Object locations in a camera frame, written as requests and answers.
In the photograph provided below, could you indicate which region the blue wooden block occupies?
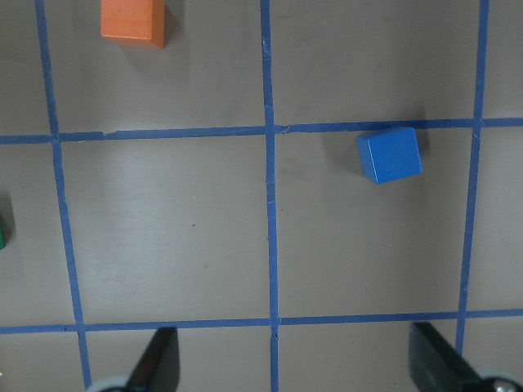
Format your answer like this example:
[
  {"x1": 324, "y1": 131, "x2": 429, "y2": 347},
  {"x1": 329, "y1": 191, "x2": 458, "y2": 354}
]
[{"x1": 356, "y1": 127, "x2": 422, "y2": 185}]

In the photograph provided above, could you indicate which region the orange wooden block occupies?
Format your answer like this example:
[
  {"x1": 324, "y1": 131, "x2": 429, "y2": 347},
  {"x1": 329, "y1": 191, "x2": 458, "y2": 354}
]
[{"x1": 101, "y1": 0, "x2": 166, "y2": 49}]

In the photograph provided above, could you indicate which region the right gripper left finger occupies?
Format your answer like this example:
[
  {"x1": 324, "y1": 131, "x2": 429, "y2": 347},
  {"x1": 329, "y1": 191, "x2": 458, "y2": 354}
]
[{"x1": 126, "y1": 327, "x2": 180, "y2": 391}]

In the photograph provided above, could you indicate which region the green wooden block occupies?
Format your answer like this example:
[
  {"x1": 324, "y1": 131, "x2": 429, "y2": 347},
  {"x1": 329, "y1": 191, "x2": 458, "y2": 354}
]
[{"x1": 0, "y1": 215, "x2": 7, "y2": 250}]

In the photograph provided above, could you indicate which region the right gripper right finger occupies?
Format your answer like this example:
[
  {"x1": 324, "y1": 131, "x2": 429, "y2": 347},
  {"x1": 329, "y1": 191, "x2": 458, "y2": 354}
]
[{"x1": 408, "y1": 322, "x2": 490, "y2": 392}]

